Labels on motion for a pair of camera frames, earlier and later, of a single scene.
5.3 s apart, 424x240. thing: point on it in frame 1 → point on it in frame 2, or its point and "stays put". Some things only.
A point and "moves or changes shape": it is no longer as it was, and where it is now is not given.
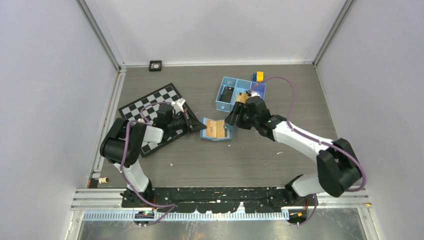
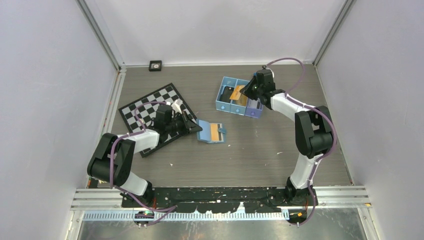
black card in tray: x=227 y=94 stays put
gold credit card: x=215 y=129 → x=236 y=93
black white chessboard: x=145 y=109 stays put
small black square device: x=155 y=65 stays put
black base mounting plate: x=209 y=199 stays put
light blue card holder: x=216 y=130 moves or changes shape
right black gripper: x=239 y=109 → x=247 y=90
